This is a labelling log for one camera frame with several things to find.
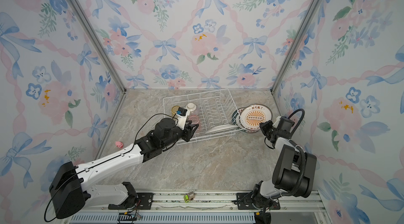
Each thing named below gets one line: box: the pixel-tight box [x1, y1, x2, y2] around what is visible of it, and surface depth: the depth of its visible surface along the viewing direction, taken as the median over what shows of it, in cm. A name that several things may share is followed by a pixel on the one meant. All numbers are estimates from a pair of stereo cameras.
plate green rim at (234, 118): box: [231, 109, 240, 126], surface depth 102 cm
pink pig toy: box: [115, 140, 124, 149], surface depth 93 cm
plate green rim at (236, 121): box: [231, 107, 259, 134], surface depth 102 cm
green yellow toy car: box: [183, 190, 196, 203], surface depth 75 cm
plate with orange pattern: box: [239, 103, 274, 131], surface depth 99 cm
